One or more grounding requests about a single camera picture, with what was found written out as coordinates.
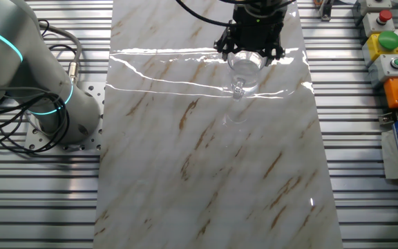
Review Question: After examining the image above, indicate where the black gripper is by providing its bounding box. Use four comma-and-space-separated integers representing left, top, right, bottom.
214, 3, 288, 66

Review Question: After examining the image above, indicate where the grey box black knob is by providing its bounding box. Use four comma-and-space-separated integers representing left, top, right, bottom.
352, 0, 393, 17

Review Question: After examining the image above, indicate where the yellow box green button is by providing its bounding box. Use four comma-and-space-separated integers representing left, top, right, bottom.
361, 30, 398, 66

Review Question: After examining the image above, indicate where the grey box red button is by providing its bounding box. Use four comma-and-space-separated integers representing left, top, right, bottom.
361, 9, 395, 37

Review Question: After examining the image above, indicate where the grey box small green button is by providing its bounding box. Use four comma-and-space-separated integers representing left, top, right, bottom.
368, 53, 398, 87

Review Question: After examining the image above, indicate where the orange box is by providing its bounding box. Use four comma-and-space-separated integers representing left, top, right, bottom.
383, 76, 398, 110

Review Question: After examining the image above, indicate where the white marble pattern board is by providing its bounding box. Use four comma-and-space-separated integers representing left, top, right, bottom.
93, 0, 344, 249

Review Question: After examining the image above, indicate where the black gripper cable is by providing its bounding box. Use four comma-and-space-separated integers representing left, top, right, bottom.
174, 0, 236, 28

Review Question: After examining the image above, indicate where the black metal bracket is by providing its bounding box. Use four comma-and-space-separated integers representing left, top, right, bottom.
318, 0, 335, 22

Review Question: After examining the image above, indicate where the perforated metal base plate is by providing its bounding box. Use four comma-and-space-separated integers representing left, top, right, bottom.
24, 81, 105, 153

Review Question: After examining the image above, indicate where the grey hose with metal connector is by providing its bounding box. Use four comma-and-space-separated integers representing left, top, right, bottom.
39, 24, 82, 86

